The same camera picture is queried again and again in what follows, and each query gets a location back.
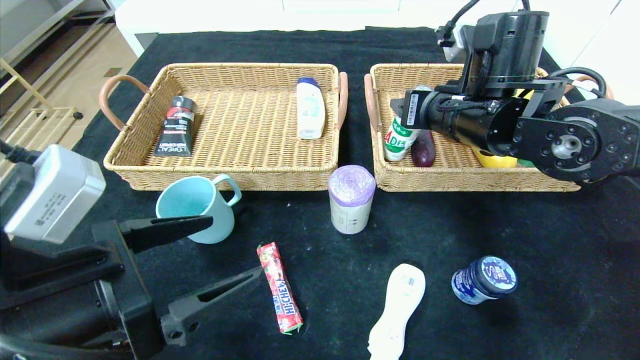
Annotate black tablecloth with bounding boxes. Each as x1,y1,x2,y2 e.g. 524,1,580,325
0,26,640,360

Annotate grey metal shelf frame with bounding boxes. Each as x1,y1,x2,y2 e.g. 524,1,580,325
0,0,115,66

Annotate right camera black cable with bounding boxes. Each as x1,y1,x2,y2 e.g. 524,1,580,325
435,0,481,48

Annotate white flat bottle with barcode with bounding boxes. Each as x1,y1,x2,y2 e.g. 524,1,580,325
367,264,426,360

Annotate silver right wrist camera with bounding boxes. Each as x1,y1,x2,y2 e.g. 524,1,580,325
440,25,473,64

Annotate left camera black cable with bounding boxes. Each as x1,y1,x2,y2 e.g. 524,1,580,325
0,140,41,166

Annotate white AD milk bottle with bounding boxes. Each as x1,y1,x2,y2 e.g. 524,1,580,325
383,85,433,162

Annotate white shampoo bottle blue cap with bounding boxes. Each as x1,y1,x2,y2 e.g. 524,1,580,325
296,77,327,140

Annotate teal plastic mug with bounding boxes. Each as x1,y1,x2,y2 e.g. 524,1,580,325
156,174,243,245

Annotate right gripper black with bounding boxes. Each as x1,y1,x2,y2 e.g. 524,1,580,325
390,89,494,147

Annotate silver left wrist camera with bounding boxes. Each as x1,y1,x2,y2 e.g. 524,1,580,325
4,145,107,245

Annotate camera black cable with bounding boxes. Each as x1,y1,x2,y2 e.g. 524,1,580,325
0,140,41,166
435,0,481,48

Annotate yellow mango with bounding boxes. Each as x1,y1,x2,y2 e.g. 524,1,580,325
472,146,518,169

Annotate woven wicker basket brown handles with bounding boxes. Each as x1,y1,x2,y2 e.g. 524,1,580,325
99,62,349,192
363,63,613,193

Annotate black cosmetic tube red band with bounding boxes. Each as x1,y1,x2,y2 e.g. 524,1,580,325
154,95,198,158

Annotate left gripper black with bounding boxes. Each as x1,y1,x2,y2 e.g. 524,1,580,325
0,214,265,360

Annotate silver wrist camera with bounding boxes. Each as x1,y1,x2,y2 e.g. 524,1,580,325
4,145,107,245
440,25,473,64

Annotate purple trash bag roll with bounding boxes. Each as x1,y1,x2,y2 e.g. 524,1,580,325
328,165,376,236

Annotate dark blue lidded jar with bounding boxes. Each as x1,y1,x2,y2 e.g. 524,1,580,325
451,256,518,306

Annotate red Hi-Chew candy pack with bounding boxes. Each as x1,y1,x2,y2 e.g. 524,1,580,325
257,242,305,335

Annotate purple eggplant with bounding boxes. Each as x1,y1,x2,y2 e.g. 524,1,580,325
411,129,437,168

